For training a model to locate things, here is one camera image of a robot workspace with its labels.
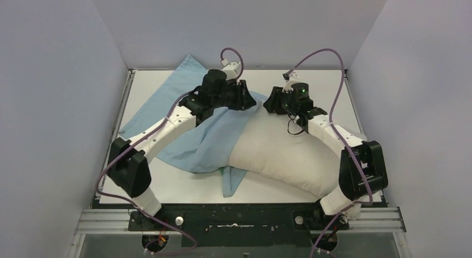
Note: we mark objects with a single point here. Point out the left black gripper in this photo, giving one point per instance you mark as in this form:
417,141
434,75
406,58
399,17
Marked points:
238,95

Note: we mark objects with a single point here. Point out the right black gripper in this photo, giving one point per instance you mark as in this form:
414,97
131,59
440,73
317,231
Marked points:
273,105

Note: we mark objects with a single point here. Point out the white pillow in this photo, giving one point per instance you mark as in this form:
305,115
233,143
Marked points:
282,168

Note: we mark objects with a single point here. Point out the green and blue pillowcase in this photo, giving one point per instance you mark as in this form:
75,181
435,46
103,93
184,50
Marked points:
205,148

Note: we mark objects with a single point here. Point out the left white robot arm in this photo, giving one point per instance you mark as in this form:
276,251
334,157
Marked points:
129,159

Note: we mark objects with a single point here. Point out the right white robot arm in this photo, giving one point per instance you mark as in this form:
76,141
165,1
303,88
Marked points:
362,165

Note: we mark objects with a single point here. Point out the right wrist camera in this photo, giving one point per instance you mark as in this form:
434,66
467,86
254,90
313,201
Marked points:
290,78

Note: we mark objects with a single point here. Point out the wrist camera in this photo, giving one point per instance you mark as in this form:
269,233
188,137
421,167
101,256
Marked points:
290,78
231,69

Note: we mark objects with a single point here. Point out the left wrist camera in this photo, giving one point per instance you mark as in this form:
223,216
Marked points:
231,69

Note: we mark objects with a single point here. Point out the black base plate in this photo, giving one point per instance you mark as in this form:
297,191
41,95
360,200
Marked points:
253,225

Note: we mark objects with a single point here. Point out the aluminium frame rail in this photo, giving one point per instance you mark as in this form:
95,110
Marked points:
110,134

